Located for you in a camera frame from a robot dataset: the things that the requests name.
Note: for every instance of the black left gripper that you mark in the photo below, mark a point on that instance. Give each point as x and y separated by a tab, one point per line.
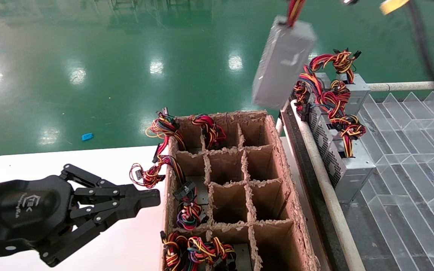
21	214

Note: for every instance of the blue scrap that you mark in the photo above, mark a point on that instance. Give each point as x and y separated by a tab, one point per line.
87	137

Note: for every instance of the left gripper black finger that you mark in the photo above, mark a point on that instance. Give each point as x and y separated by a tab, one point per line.
134	194

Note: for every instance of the long white pipe rail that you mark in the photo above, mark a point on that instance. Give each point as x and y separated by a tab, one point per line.
326	188

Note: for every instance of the brown cardboard divider box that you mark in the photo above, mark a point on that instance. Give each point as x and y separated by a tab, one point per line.
262	165

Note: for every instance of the short white pipe rail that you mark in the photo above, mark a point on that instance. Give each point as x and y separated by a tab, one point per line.
279	126

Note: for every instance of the grey mesh-sided power supply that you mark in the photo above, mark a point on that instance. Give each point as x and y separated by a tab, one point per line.
349	173

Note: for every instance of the power supply with black connector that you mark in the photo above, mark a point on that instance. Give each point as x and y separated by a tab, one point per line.
188	214

